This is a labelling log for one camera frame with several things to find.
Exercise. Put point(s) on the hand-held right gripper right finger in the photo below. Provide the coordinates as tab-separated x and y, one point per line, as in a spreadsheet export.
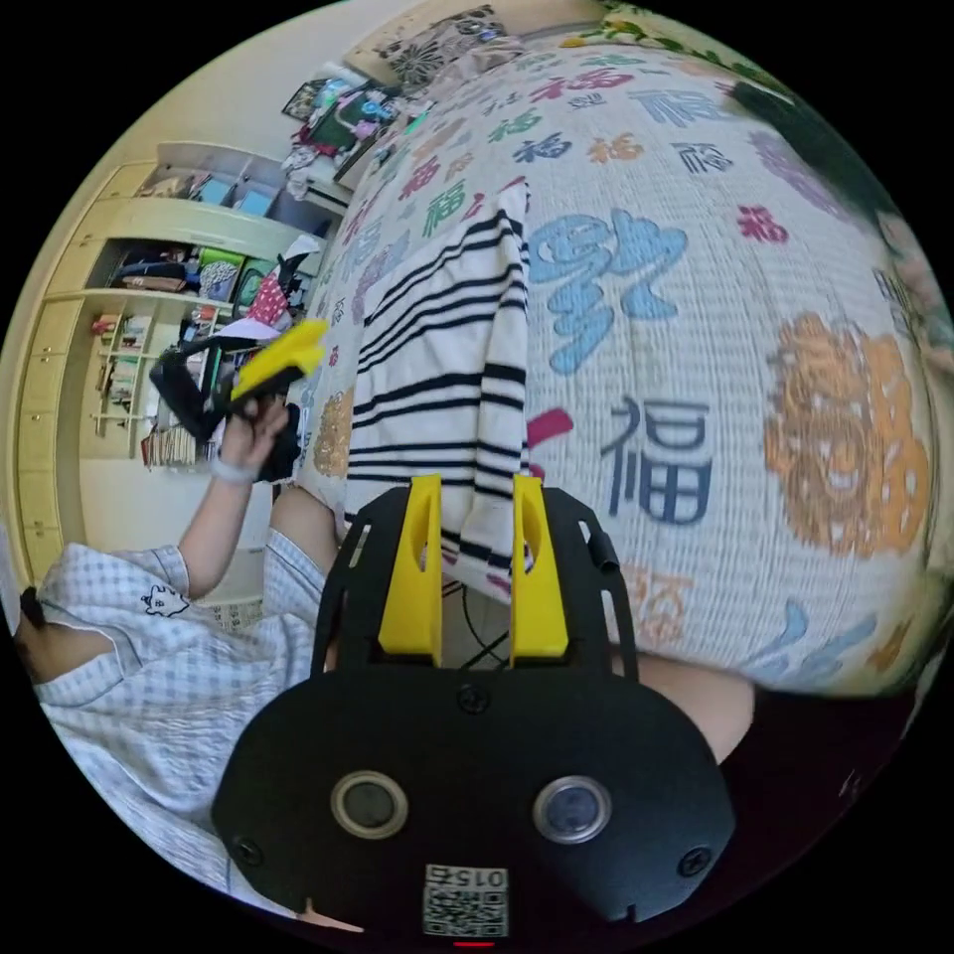
538	589

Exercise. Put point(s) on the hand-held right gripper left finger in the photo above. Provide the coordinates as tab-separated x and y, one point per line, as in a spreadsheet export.
408	574

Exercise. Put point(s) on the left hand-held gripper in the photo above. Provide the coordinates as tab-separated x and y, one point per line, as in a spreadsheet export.
195	399

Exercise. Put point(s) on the black and white striped t-shirt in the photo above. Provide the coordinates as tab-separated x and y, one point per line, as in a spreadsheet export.
436	358

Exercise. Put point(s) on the person's left forearm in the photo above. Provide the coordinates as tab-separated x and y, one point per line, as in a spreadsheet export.
216	522

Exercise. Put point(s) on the person's left hand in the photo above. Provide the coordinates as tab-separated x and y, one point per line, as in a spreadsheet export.
253	436

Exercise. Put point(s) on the person's right hand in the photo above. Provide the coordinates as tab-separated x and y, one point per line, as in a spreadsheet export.
328	918

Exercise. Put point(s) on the pale yellow cupboard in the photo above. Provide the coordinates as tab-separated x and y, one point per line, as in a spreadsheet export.
89	335

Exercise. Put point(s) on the cluttered desk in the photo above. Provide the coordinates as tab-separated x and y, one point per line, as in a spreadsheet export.
343	119

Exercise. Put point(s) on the bed with printed quilt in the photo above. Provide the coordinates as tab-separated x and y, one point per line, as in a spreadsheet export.
693	387

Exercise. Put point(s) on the person's body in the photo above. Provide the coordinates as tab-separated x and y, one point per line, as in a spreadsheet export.
149	708

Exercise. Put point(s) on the floral pillow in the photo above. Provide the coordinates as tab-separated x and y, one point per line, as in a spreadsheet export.
440	41

